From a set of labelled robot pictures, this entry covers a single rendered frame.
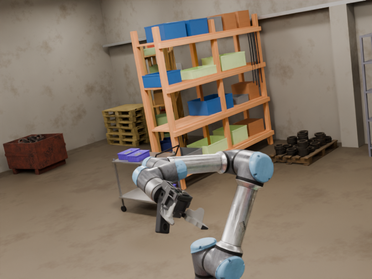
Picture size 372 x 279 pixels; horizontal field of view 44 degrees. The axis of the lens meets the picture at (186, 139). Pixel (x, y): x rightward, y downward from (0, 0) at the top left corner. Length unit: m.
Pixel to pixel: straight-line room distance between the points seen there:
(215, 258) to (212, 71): 6.10
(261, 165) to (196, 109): 6.07
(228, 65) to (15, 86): 5.43
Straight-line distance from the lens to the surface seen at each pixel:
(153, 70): 9.28
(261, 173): 1.86
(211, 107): 7.78
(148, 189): 1.59
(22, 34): 11.73
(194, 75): 7.45
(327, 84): 8.69
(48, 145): 10.29
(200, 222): 1.52
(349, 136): 8.43
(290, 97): 9.14
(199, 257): 1.98
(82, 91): 12.35
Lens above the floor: 2.28
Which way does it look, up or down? 12 degrees down
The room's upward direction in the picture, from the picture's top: 10 degrees counter-clockwise
